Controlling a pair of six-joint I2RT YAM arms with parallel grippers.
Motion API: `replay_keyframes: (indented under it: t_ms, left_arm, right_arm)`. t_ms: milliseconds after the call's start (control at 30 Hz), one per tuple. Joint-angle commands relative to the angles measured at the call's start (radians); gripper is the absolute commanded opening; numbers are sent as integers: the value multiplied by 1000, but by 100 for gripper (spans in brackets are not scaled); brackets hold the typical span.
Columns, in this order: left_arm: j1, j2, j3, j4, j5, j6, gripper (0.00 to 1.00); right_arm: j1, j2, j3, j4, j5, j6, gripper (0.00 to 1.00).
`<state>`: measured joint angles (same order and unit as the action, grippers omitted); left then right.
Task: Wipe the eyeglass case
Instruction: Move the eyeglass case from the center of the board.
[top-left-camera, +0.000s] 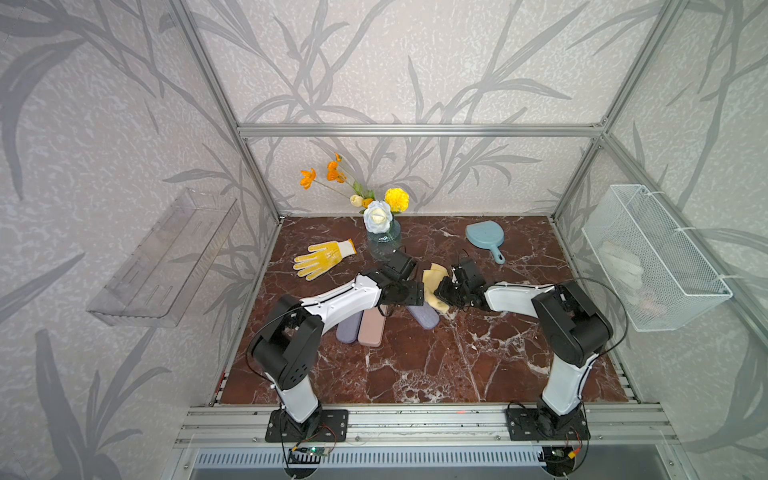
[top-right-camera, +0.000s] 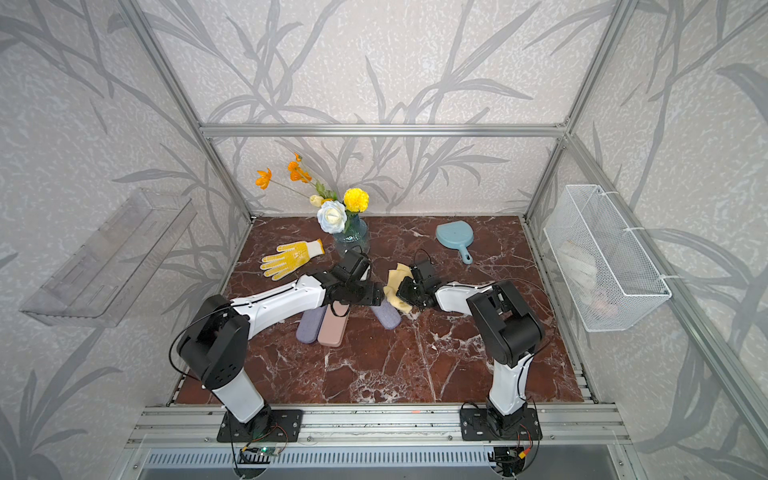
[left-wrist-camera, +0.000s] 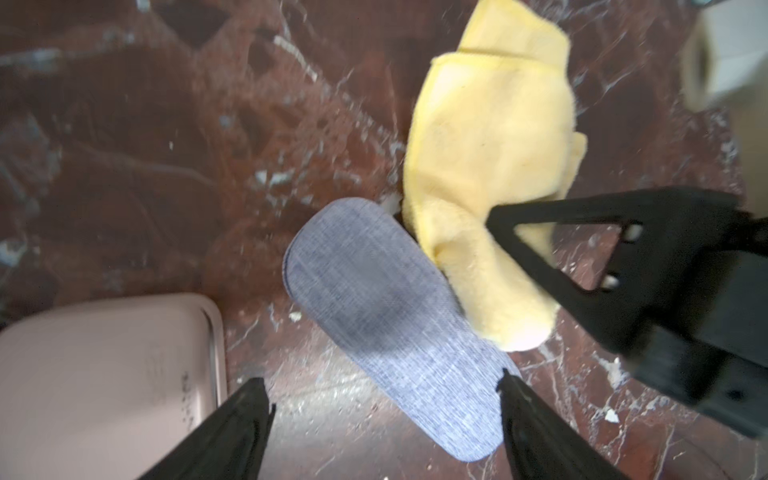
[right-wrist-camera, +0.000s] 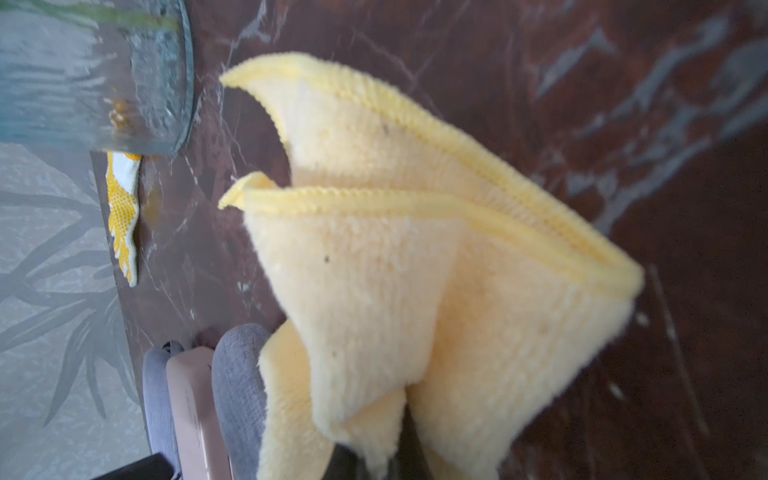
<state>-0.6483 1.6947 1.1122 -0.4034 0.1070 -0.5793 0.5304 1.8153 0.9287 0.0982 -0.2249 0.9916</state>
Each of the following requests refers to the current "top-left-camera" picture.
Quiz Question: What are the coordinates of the yellow microfiber cloth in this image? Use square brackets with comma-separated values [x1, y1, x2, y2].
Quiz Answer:
[422, 263, 450, 314]

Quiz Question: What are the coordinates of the lavender eyeglass case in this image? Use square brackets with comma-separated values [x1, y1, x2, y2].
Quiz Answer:
[407, 304, 440, 330]
[336, 311, 363, 344]

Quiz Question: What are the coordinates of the pink eyeglass case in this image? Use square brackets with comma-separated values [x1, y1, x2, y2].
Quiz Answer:
[357, 308, 386, 347]

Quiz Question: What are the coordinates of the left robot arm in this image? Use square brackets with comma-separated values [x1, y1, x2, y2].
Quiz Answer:
[246, 251, 424, 427]

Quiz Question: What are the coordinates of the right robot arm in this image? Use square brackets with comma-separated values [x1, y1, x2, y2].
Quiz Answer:
[434, 258, 614, 419]

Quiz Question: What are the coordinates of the glass vase with flowers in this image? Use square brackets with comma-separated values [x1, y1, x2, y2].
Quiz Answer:
[299, 153, 410, 261]

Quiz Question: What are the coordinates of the teal hand mirror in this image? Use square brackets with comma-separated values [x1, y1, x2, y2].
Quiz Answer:
[465, 221, 506, 264]

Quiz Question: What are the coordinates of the yellow work glove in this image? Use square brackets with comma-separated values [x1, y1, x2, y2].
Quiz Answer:
[293, 239, 357, 281]

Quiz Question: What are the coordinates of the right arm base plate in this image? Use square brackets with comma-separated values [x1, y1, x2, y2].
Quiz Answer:
[505, 403, 591, 443]

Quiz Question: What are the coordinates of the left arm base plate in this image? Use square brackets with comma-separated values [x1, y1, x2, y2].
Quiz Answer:
[265, 406, 349, 444]

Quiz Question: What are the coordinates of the white wire mesh basket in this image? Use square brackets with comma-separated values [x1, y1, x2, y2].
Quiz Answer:
[582, 184, 733, 332]

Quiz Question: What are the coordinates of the clear acrylic wall shelf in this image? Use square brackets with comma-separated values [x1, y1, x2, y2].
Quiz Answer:
[86, 188, 241, 328]

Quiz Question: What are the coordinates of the aluminium mounting rail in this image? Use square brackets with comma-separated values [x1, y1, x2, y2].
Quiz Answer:
[173, 403, 680, 448]

